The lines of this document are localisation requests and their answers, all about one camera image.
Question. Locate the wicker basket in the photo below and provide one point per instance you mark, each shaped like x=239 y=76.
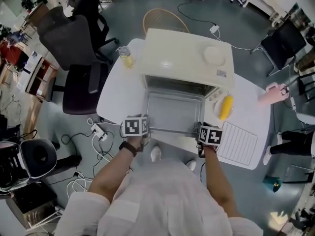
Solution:
x=165 y=20

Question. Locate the grey baking tray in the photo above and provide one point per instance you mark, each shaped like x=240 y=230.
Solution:
x=174 y=109

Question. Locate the white power adapter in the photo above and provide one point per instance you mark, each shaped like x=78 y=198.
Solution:
x=214 y=29

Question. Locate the white shirt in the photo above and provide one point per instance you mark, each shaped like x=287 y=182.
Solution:
x=160 y=200

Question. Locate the black wristwatch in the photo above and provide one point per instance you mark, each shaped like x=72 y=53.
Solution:
x=128 y=148

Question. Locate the black mesh office chair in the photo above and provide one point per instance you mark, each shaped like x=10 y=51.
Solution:
x=91 y=6
x=83 y=92

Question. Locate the white power strip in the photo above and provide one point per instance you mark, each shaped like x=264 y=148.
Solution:
x=99 y=131

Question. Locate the pale pink plate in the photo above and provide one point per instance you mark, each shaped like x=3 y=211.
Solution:
x=216 y=109

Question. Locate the brown wooden shelf unit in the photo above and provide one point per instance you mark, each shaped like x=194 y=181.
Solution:
x=41 y=77

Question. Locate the black silver box appliance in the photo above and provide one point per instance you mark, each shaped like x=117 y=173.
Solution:
x=29 y=200

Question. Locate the person's right forearm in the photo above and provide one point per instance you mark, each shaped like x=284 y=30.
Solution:
x=216 y=178

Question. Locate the yellow corn cob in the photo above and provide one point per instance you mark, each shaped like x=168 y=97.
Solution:
x=226 y=107

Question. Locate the teal waste bin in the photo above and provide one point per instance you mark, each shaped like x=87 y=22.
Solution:
x=270 y=184

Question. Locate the black white-rimmed backpack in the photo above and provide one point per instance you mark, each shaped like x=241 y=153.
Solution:
x=39 y=156

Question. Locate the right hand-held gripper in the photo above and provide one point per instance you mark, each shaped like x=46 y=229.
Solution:
x=211 y=135

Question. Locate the person's left forearm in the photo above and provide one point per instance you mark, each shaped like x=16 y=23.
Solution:
x=115 y=171

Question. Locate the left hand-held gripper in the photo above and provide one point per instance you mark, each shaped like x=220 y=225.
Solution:
x=131 y=126

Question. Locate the black visitor chair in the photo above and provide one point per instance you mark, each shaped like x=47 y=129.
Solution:
x=283 y=45

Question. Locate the cream toaster oven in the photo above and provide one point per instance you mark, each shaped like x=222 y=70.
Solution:
x=177 y=53

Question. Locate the white sneaker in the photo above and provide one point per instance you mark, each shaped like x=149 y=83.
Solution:
x=191 y=165
x=155 y=154

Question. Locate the clear bottle yellow liquid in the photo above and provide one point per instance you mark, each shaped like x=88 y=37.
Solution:
x=126 y=59

